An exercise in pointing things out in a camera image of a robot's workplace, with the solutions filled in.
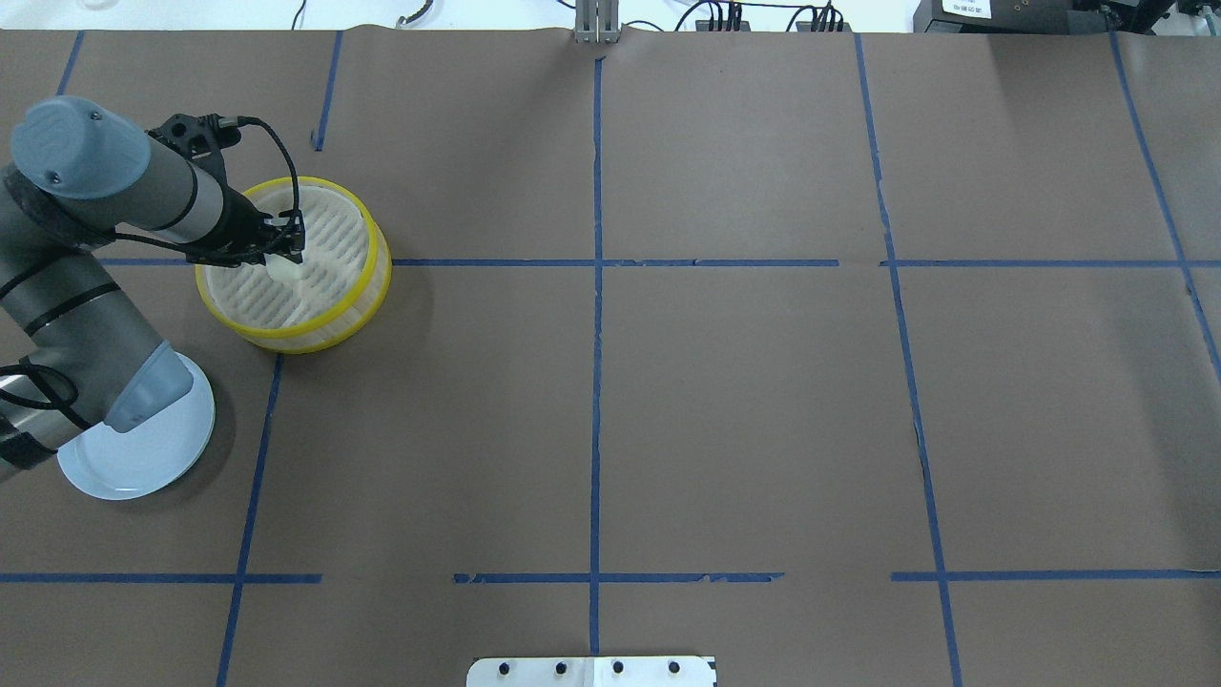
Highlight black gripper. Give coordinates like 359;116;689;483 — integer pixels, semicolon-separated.
187;184;305;266

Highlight white steamed bun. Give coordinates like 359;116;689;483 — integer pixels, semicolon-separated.
263;254;302;286

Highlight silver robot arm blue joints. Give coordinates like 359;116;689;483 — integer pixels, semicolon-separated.
2;95;230;478

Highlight yellow bamboo steamer basket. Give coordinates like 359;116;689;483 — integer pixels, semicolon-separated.
195;176;392;355

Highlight light blue plate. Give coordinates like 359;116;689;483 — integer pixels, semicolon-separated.
56;353;217;502

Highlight orange black usb hub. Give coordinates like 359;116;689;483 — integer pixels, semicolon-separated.
683;1;750;33

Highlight black desktop computer box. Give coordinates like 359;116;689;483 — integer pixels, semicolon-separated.
911;1;1219;37

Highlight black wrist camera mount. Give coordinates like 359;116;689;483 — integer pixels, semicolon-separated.
147;113;241;185

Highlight aluminium frame post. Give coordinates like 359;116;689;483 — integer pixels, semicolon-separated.
569;0;621;45

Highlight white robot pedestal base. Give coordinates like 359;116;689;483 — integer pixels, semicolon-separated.
466;656;718;686

